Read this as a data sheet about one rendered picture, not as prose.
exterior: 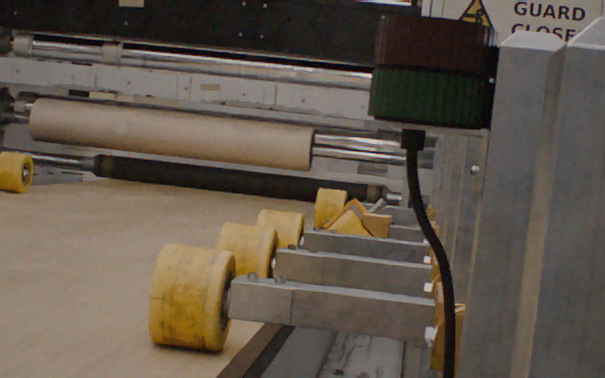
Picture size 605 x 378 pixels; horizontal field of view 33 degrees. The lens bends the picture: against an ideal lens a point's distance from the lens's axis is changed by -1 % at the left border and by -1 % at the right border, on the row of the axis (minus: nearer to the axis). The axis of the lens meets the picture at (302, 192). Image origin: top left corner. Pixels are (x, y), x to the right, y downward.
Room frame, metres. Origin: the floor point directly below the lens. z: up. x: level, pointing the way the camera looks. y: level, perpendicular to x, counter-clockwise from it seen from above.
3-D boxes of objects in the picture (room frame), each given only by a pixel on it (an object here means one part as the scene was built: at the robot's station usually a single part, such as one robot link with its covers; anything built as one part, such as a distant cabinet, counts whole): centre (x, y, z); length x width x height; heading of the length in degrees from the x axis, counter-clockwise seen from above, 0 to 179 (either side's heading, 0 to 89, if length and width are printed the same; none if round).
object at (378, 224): (1.56, -0.09, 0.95); 0.10 x 0.04 x 0.10; 84
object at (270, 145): (2.91, 0.18, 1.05); 1.43 x 0.12 x 0.12; 84
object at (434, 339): (0.78, -0.13, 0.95); 0.14 x 0.06 x 0.05; 174
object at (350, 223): (1.56, -0.07, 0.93); 0.09 x 0.08 x 0.09; 84
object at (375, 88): (0.52, -0.06, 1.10); 0.06 x 0.06 x 0.02
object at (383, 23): (0.52, -0.06, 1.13); 0.06 x 0.06 x 0.02
